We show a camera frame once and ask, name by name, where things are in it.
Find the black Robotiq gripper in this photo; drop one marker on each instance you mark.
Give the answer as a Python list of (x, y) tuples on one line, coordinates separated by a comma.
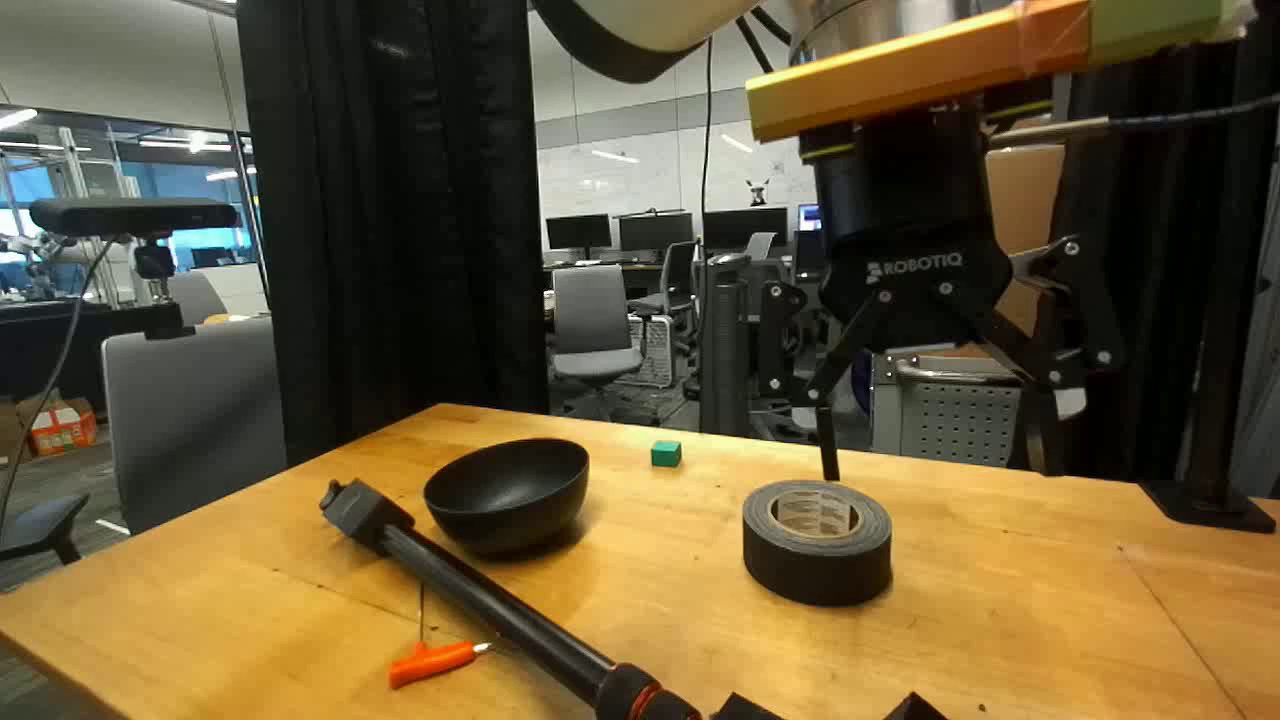
[(904, 226)]

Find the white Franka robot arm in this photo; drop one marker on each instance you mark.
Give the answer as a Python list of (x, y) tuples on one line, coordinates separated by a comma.
[(640, 25)]

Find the gray perforated metal box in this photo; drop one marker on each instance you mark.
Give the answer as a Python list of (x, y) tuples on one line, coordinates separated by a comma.
[(952, 413)]

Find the black curtain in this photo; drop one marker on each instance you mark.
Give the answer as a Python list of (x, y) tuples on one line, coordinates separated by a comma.
[(384, 215), (1132, 293)]

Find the computer monitor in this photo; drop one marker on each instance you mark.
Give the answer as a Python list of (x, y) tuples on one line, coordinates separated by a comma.
[(579, 235), (745, 229), (652, 235)]

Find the black pole with base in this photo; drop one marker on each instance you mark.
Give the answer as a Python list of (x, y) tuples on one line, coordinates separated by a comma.
[(1220, 400)]

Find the small green cube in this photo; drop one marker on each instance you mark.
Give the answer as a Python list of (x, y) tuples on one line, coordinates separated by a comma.
[(665, 452)]

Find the small black block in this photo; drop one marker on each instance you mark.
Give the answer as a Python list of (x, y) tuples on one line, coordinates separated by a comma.
[(745, 704), (916, 704)]

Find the gray office chair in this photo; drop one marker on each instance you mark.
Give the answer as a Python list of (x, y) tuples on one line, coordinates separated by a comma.
[(594, 323)]

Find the black bowl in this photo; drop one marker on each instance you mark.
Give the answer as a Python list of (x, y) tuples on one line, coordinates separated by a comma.
[(505, 515)]

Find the gray fabric panel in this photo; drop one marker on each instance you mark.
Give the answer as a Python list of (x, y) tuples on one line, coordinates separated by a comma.
[(192, 427)]

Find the orange box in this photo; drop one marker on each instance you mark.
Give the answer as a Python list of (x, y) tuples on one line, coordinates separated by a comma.
[(63, 427)]

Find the wooden camera mount block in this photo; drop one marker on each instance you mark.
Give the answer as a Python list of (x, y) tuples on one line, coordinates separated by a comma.
[(921, 64)]

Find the green wrist camera housing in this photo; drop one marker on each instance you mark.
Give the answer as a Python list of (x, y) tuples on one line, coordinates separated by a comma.
[(1163, 25)]

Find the black camera stand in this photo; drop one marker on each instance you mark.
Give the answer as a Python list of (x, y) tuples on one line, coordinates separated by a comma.
[(161, 285)]

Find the black stereo camera bar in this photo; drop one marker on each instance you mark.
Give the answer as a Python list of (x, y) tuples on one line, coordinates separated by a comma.
[(134, 219)]

